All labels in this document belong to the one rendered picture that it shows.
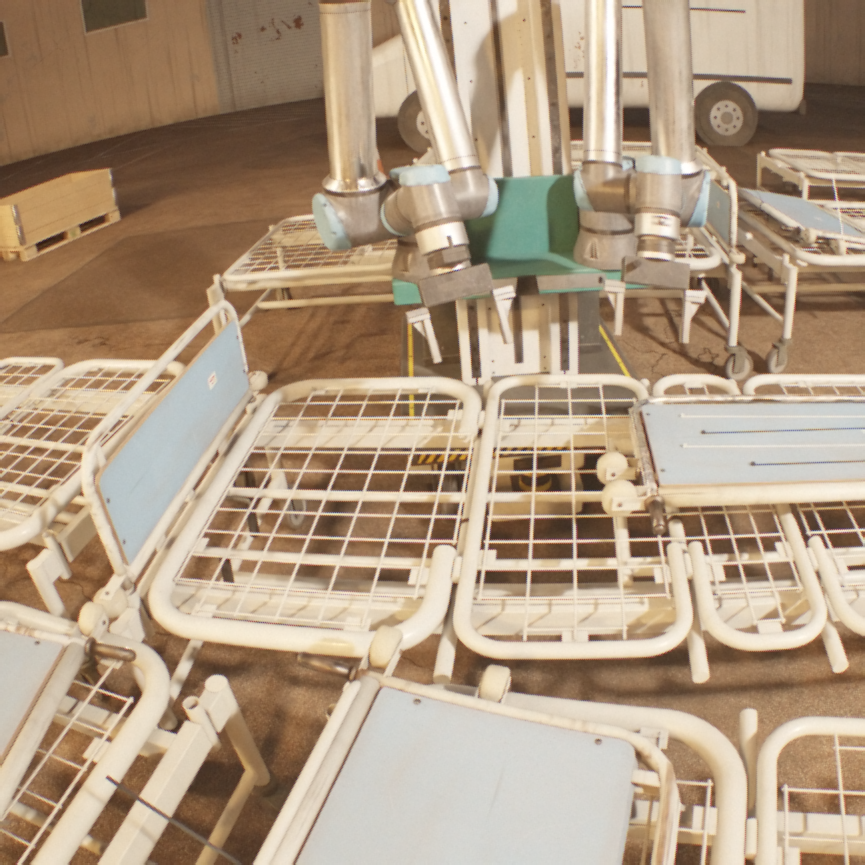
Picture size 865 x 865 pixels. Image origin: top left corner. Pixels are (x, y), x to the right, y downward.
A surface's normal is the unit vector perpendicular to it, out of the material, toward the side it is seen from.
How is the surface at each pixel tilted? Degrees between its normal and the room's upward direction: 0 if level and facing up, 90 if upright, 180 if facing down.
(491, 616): 90
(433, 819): 7
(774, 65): 88
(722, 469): 5
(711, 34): 88
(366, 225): 100
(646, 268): 67
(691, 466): 5
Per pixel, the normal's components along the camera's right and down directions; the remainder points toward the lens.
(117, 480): 0.98, 0.00
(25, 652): 0.00, -0.87
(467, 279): 0.07, 0.08
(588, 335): 0.01, 0.48
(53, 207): 0.86, 0.18
